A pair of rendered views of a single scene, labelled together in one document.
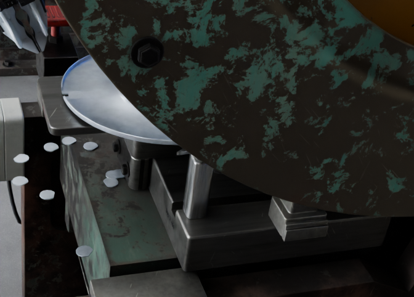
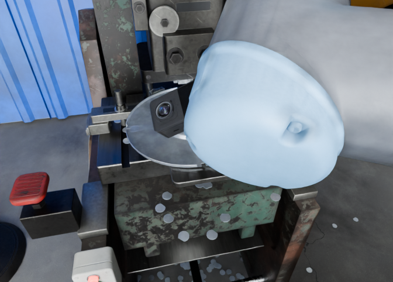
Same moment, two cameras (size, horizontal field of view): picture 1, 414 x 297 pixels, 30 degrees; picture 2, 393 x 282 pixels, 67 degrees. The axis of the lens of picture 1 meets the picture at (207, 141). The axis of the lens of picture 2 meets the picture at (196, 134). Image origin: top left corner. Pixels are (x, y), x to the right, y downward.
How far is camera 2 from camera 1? 1.05 m
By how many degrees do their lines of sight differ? 62
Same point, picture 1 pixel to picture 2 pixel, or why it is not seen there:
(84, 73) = (168, 156)
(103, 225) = (249, 188)
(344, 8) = not seen: outside the picture
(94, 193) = (219, 193)
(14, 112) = (102, 253)
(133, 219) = not seen: hidden behind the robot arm
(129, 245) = not seen: hidden behind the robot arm
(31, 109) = (95, 243)
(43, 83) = (183, 179)
